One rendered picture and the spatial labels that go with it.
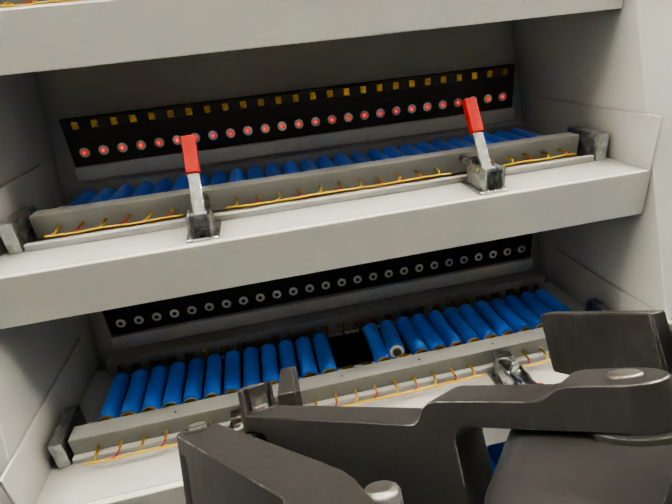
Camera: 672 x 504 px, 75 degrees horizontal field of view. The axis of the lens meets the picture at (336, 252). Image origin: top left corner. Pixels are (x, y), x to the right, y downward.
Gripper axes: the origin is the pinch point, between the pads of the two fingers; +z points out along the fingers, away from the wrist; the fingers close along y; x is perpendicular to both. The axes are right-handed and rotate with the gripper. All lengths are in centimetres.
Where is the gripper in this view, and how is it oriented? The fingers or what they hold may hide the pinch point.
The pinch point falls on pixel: (436, 371)
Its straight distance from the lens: 22.0
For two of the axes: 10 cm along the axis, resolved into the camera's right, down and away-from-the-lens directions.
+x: -1.9, -9.7, 1.2
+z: -1.1, 1.4, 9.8
